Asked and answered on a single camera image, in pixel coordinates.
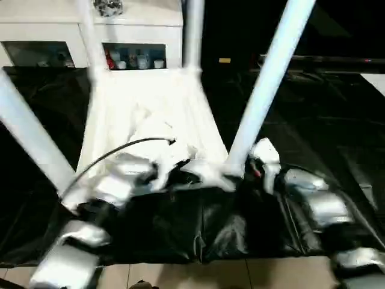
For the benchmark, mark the white plastic table top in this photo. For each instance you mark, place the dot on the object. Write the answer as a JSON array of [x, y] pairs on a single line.
[[150, 105]]

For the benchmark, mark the white plastic table leg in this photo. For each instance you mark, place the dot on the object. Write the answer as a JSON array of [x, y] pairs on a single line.
[[194, 33], [88, 39], [27, 129], [267, 81]]

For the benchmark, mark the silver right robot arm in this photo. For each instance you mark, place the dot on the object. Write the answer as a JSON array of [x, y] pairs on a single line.
[[325, 204]]

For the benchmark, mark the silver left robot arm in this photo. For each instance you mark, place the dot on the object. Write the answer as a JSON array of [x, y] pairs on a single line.
[[114, 186]]

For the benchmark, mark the black mat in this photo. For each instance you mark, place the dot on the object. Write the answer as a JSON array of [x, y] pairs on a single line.
[[240, 225]]

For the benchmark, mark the small gold label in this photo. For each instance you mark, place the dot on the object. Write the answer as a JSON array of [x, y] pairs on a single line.
[[224, 60]]

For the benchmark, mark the long black bar device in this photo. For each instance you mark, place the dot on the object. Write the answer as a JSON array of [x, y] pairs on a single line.
[[331, 63]]

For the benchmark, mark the white flat board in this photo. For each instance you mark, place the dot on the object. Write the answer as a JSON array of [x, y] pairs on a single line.
[[374, 85]]

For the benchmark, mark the white glass-door cabinet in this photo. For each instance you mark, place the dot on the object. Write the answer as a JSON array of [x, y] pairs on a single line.
[[144, 33]]

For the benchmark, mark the dark grey bundle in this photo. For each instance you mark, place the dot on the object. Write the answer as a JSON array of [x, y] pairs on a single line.
[[109, 6]]

